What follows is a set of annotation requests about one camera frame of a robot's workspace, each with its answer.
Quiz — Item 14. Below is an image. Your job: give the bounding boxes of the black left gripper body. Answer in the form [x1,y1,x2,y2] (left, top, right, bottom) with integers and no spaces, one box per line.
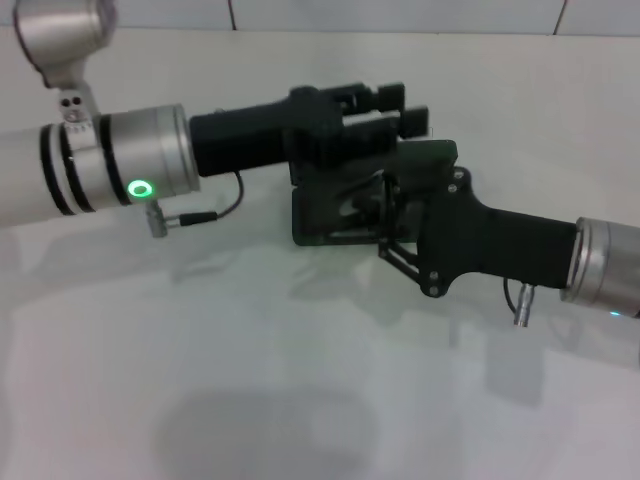
[189,85,347,180]

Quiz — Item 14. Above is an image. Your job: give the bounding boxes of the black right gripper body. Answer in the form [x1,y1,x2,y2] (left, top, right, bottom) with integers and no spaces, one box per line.
[414,166,582,301]

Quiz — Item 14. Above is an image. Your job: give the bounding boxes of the black glasses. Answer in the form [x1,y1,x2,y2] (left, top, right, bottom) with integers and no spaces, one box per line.
[319,172,401,241]

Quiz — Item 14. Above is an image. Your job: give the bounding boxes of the green glasses case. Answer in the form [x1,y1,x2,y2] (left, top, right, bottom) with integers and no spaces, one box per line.
[288,137,459,249]

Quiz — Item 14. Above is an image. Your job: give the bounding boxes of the right arm cable connector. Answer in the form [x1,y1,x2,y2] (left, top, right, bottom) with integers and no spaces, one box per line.
[501,277,537,329]

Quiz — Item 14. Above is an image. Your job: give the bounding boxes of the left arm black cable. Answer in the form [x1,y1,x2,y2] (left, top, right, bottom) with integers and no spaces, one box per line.
[144,169,244,240]

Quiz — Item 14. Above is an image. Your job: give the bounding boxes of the grey bracket with two holes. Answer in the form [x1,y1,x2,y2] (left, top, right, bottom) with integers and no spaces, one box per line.
[56,87,104,134]

